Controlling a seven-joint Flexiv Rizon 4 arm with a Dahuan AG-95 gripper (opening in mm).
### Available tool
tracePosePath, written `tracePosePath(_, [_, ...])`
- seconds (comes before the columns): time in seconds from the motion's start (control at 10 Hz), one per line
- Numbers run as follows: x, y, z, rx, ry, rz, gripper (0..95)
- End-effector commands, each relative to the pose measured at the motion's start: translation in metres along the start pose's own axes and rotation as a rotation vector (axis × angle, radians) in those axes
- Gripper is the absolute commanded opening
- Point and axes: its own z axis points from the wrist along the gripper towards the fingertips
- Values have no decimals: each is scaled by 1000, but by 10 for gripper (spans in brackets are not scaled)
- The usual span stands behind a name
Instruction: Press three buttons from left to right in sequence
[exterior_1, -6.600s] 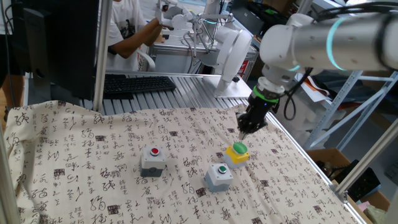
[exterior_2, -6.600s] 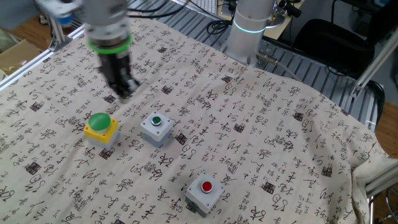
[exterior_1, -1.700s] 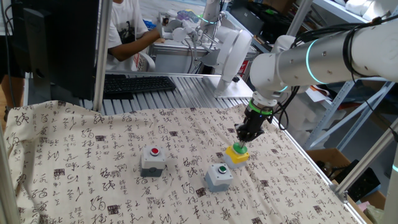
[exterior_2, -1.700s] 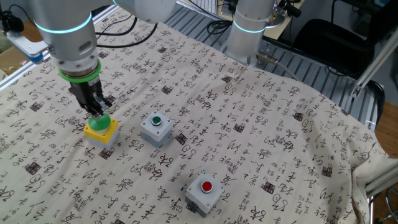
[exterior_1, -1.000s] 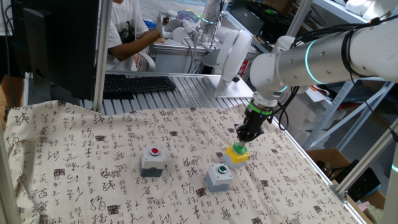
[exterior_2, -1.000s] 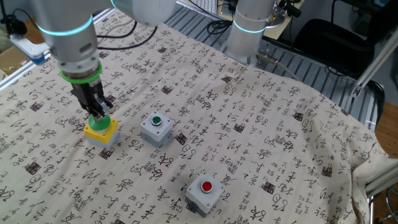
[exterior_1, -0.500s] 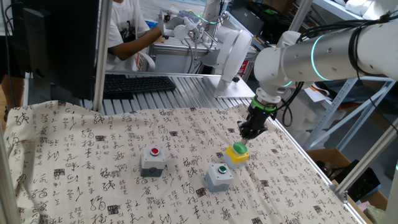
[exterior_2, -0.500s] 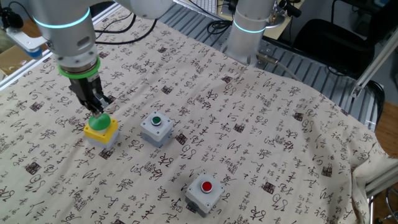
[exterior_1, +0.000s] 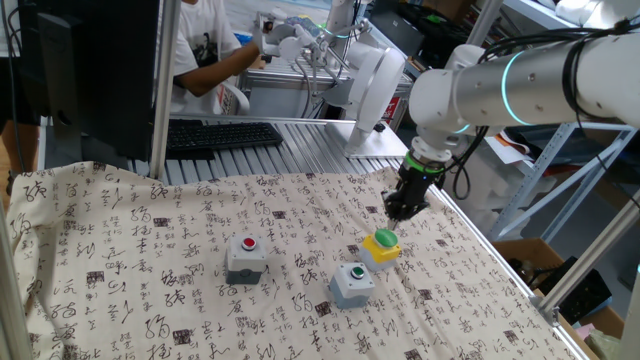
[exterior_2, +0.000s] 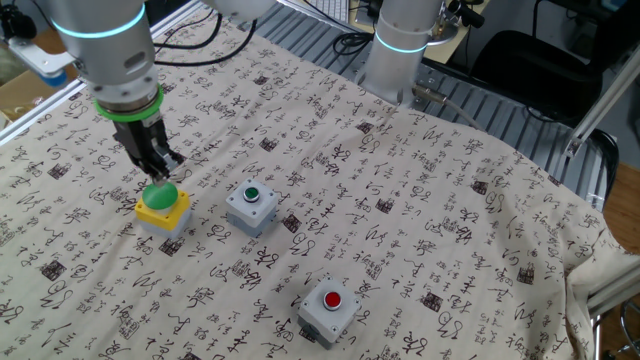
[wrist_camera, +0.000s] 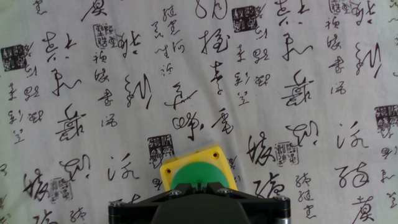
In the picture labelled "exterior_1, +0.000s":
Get red white label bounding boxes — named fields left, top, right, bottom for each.
left=383, top=95, right=402, bottom=126

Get pale green bag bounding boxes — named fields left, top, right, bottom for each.
left=584, top=327, right=626, bottom=360

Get white chair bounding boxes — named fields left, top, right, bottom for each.
left=217, top=79, right=251, bottom=116

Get person in white t-shirt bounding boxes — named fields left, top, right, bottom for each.
left=169, top=0, right=244, bottom=115

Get brown cardboard box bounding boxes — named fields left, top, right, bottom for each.
left=492, top=237, right=626, bottom=346

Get white foam sheets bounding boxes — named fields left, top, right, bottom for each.
left=442, top=144, right=509, bottom=236

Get grey box red button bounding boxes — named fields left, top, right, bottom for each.
left=224, top=233, right=270, bottom=286

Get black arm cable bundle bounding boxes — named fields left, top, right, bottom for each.
left=439, top=17, right=640, bottom=201

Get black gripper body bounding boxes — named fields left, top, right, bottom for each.
left=399, top=167, right=444, bottom=201

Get black electronic device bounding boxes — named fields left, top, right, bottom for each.
left=534, top=255, right=614, bottom=326

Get grey box green button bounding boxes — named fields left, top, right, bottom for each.
left=328, top=262, right=376, bottom=310

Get black keyboard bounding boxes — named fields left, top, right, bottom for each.
left=166, top=121, right=285, bottom=153

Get beige calligraphy print tablecloth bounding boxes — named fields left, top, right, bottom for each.
left=4, top=160, right=584, bottom=360

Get black background equipment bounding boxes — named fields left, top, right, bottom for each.
left=369, top=0, right=476, bottom=69

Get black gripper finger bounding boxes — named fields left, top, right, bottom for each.
left=394, top=193, right=430, bottom=231
left=382, top=192, right=407, bottom=231

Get black computer monitor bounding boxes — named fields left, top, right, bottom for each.
left=17, top=0, right=161, bottom=164

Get white bag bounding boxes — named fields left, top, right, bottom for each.
left=554, top=0, right=640, bottom=29

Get bare operator forearm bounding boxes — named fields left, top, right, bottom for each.
left=174, top=42, right=264, bottom=99

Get paper with orange print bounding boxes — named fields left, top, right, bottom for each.
left=483, top=127, right=534, bottom=166

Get person in dark shorts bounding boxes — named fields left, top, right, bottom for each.
left=0, top=0, right=41, bottom=199

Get yellow box green mushroom button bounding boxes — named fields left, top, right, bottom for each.
left=358, top=228, right=403, bottom=273

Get blue-grey metal shelf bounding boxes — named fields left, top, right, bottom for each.
left=464, top=0, right=640, bottom=244

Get grey metal workbench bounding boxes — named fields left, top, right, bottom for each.
left=238, top=54, right=416, bottom=120

